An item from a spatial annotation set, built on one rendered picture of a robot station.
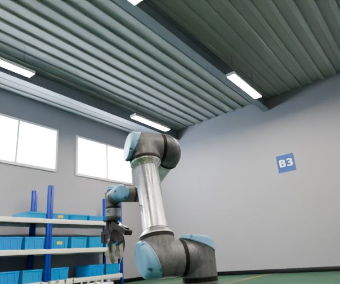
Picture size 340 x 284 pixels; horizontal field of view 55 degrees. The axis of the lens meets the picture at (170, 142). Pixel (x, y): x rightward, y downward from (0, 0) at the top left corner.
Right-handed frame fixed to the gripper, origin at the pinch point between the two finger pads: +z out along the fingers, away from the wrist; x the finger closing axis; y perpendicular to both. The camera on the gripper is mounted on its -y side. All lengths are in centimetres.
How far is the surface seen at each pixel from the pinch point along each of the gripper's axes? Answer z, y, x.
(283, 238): -21, 147, -617
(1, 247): -35, 430, -147
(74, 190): -162, 506, -336
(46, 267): 0, 429, -227
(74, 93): -338, 399, -254
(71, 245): -36, 434, -281
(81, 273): 16, 459, -322
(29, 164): -203, 501, -221
